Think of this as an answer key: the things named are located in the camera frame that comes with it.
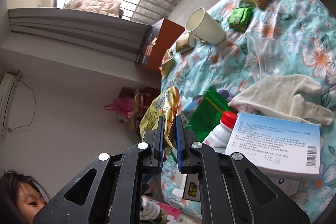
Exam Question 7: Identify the red paper shopping bag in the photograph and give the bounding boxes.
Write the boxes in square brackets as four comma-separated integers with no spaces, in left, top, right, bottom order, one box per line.
[134,87,160,115]

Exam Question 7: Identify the white paper cup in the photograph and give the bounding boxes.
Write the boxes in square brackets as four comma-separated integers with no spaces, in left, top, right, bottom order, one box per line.
[185,7,226,45]

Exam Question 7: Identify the person's head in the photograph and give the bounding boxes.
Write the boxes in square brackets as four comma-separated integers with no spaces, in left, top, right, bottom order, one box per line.
[1,170,50,223]

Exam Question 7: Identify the white plastic bottle red cap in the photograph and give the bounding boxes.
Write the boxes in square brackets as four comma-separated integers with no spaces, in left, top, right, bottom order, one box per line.
[203,111,238,153]

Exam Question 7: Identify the yellow orange snack bag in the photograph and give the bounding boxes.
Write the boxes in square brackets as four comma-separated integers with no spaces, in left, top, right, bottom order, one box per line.
[159,49,174,77]

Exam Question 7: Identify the pink plastic bag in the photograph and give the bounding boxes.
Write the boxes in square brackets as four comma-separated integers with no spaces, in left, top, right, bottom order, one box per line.
[104,97,134,119]

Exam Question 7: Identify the clear plastic cup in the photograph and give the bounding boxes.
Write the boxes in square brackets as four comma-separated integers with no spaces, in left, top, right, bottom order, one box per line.
[247,35,288,88]

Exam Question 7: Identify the white knit gloves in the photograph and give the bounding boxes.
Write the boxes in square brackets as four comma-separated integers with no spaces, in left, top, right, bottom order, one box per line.
[228,74,334,125]

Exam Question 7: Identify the small green tea packet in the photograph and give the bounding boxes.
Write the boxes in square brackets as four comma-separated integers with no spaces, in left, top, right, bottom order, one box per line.
[227,5,253,31]

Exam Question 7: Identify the orange cardboard box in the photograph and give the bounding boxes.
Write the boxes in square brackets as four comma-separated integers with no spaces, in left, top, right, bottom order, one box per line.
[135,19,185,72]

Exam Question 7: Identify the left grey curtain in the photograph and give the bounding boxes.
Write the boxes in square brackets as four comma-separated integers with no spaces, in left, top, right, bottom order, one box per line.
[8,7,151,62]

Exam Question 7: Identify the wall air conditioner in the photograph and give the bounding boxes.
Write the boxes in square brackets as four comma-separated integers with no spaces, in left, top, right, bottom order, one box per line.
[0,73,18,134]

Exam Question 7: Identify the white blue medicine box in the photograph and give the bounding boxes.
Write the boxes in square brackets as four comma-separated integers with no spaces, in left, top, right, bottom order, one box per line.
[225,113,321,180]

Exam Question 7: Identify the green snack wrapper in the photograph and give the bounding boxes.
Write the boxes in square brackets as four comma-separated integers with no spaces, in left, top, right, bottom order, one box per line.
[187,87,237,142]

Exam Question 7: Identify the cream padded jacket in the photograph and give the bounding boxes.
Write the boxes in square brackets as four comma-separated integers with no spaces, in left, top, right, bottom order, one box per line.
[64,0,121,18]

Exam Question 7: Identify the floral blue quilt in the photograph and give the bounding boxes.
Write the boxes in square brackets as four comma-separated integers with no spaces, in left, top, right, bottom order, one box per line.
[159,0,336,223]

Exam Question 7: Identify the grey cable packaging box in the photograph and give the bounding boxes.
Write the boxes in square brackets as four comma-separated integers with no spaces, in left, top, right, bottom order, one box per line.
[183,174,201,202]

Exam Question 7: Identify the cracker sandwich packet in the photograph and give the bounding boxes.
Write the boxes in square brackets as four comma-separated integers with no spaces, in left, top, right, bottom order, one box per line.
[175,32,195,54]

